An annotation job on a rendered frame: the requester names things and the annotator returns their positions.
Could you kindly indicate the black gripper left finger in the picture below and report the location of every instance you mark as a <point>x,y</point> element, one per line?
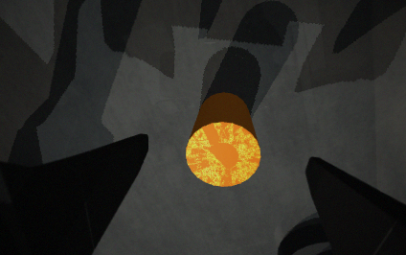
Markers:
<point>64,207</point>

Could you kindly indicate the orange cylinder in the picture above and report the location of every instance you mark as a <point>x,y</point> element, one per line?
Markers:
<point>223,149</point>

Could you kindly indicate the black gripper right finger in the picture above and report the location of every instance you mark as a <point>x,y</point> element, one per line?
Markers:
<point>358,218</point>

